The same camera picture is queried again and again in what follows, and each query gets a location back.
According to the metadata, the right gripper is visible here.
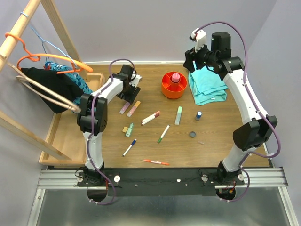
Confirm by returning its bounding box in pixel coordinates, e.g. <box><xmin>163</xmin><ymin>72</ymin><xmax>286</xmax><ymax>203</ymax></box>
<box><xmin>182</xmin><ymin>40</ymin><xmax>217</xmax><ymax>73</ymax></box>

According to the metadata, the orange cap highlighter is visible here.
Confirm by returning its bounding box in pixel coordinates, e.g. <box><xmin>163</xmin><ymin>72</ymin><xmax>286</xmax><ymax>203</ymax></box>
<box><xmin>127</xmin><ymin>101</ymin><xmax>141</xmax><ymax>117</ymax></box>

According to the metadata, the green highlighter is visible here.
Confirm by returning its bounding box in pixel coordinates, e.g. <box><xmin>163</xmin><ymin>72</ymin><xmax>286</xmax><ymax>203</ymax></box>
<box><xmin>174</xmin><ymin>106</ymin><xmax>182</xmax><ymax>125</ymax></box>

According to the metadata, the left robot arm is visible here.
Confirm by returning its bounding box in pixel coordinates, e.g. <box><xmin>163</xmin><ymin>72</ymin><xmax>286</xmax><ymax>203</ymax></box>
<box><xmin>77</xmin><ymin>65</ymin><xmax>142</xmax><ymax>186</ymax></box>

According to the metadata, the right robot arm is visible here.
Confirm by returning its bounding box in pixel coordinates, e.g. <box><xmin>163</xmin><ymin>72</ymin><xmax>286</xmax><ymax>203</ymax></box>
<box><xmin>183</xmin><ymin>29</ymin><xmax>277</xmax><ymax>185</ymax></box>

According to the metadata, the pink cap white marker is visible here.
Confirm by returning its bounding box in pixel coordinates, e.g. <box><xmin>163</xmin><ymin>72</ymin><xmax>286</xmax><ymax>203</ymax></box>
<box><xmin>141</xmin><ymin>111</ymin><xmax>160</xmax><ymax>123</ymax></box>

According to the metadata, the dark red cap marker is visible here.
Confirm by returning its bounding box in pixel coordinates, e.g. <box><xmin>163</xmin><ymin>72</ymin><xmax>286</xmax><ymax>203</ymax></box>
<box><xmin>141</xmin><ymin>114</ymin><xmax>160</xmax><ymax>126</ymax></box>

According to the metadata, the teal folded cloth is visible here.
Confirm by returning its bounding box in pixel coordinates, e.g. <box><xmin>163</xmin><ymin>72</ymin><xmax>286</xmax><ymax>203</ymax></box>
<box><xmin>188</xmin><ymin>68</ymin><xmax>227</xmax><ymax>106</ymax></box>

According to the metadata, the small green correction bottle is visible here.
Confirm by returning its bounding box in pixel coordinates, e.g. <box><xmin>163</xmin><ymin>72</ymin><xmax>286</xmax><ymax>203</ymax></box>
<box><xmin>126</xmin><ymin>123</ymin><xmax>134</xmax><ymax>137</ymax></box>

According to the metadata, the orange divided round container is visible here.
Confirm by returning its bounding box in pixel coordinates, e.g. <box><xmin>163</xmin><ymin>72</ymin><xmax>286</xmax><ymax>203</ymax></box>
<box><xmin>161</xmin><ymin>72</ymin><xmax>188</xmax><ymax>99</ymax></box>

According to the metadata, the blue cap white marker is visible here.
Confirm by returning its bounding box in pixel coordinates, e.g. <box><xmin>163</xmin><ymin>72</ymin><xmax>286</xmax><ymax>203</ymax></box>
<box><xmin>122</xmin><ymin>139</ymin><xmax>137</xmax><ymax>157</ymax></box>

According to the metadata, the green cap white marker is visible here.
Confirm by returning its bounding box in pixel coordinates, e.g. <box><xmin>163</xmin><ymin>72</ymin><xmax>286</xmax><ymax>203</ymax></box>
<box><xmin>157</xmin><ymin>125</ymin><xmax>170</xmax><ymax>144</ymax></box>

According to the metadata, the orange pen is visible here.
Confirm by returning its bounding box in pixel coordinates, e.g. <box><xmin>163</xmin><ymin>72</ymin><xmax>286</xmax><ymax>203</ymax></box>
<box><xmin>141</xmin><ymin>159</ymin><xmax>170</xmax><ymax>166</ymax></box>

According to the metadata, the blue patterned garment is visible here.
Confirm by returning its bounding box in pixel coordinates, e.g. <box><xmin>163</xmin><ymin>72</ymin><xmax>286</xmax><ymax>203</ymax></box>
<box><xmin>44</xmin><ymin>61</ymin><xmax>93</xmax><ymax>106</ymax></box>

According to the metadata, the black garment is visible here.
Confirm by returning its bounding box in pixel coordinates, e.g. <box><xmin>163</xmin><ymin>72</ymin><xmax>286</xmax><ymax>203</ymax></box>
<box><xmin>20</xmin><ymin>67</ymin><xmax>85</xmax><ymax>114</ymax></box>

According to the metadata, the grey round cap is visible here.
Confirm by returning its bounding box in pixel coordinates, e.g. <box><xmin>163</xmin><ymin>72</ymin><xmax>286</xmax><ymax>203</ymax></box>
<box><xmin>189</xmin><ymin>131</ymin><xmax>196</xmax><ymax>138</ymax></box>

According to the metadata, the wooden tray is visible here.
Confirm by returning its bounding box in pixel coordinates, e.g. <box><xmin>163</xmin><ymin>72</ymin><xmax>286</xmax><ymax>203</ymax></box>
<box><xmin>38</xmin><ymin>73</ymin><xmax>105</xmax><ymax>165</ymax></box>

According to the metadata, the orange plastic hanger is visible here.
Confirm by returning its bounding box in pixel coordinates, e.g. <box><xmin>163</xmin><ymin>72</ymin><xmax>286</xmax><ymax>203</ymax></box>
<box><xmin>4</xmin><ymin>32</ymin><xmax>94</xmax><ymax>75</ymax></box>

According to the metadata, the wooden clothes rack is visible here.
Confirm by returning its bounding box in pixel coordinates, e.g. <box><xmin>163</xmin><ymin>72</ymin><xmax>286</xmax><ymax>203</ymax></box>
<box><xmin>0</xmin><ymin>0</ymin><xmax>88</xmax><ymax>161</ymax></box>

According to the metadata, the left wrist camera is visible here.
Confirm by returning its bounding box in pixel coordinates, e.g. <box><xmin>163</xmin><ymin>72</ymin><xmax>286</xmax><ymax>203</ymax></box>
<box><xmin>129</xmin><ymin>75</ymin><xmax>142</xmax><ymax>87</ymax></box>

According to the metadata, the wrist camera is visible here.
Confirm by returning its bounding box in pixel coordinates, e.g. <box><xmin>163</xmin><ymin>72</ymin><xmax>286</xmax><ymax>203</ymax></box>
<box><xmin>189</xmin><ymin>28</ymin><xmax>206</xmax><ymax>52</ymax></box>
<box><xmin>129</xmin><ymin>75</ymin><xmax>142</xmax><ymax>87</ymax></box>

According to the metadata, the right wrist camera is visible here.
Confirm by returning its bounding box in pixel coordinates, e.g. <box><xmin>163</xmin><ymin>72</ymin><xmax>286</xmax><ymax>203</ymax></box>
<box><xmin>189</xmin><ymin>28</ymin><xmax>206</xmax><ymax>52</ymax></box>

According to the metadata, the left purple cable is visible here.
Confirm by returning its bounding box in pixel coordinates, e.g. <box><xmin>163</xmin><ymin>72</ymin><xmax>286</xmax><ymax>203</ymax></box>
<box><xmin>86</xmin><ymin>58</ymin><xmax>135</xmax><ymax>206</ymax></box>

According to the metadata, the purple cable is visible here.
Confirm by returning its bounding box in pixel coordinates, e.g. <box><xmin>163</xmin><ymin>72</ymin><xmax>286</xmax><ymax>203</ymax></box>
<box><xmin>195</xmin><ymin>21</ymin><xmax>282</xmax><ymax>203</ymax></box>
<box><xmin>86</xmin><ymin>58</ymin><xmax>135</xmax><ymax>206</ymax></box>

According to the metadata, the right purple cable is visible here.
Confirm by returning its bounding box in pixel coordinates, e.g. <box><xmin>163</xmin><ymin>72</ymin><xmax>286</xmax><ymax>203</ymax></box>
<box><xmin>195</xmin><ymin>21</ymin><xmax>282</xmax><ymax>203</ymax></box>

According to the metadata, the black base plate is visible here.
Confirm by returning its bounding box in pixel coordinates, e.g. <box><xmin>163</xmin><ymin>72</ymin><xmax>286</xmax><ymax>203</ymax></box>
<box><xmin>75</xmin><ymin>167</ymin><xmax>245</xmax><ymax>202</ymax></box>

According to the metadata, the blue wire hanger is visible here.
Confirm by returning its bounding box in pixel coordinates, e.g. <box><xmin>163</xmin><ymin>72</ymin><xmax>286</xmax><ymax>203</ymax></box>
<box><xmin>28</xmin><ymin>22</ymin><xmax>80</xmax><ymax>73</ymax></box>

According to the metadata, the aluminium rail frame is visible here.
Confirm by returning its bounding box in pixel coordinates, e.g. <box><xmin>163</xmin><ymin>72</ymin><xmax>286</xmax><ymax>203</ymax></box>
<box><xmin>28</xmin><ymin>168</ymin><xmax>298</xmax><ymax>226</ymax></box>

